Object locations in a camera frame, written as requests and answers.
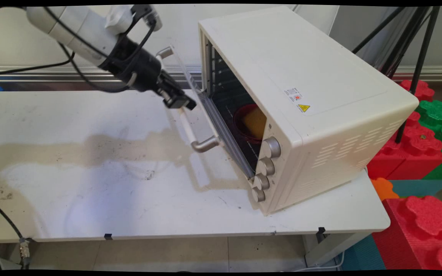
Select glass oven door with handle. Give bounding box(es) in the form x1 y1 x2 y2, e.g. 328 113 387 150
155 44 257 181

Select small red foam block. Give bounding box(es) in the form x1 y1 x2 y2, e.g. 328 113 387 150
399 79 435 102

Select wire oven rack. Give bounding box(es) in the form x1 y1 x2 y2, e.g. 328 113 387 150
221 102 263 169

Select orange foam block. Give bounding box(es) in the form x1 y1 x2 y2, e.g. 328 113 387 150
371 177 400 202

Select black cable with metal connector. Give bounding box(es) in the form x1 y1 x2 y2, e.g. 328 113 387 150
0 199 34 269

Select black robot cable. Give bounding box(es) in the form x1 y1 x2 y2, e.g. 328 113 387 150
44 6 139 94
0 42 76 76

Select teal foam block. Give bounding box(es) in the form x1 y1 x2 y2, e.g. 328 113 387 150
339 235 386 271

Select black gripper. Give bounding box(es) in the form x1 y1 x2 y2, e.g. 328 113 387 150
99 34 197 111

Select white floor cable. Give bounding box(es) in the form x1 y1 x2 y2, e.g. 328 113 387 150
282 251 345 272

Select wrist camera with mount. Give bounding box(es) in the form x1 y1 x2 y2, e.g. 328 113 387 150
105 4 164 32

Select cream toaster oven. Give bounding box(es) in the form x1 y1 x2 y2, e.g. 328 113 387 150
198 6 420 216

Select red bowl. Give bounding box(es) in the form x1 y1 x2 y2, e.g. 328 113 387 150
233 103 266 145

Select white table leg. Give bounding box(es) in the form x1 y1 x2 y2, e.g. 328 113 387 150
303 230 373 268

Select large red foam block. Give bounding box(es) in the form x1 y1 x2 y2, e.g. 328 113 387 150
372 195 442 271

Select black tripod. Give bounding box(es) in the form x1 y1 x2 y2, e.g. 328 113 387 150
351 6 441 144

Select green foam block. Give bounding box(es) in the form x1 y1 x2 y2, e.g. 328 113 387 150
414 100 442 181

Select yellow food piece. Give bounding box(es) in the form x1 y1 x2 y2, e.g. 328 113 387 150
243 107 267 140

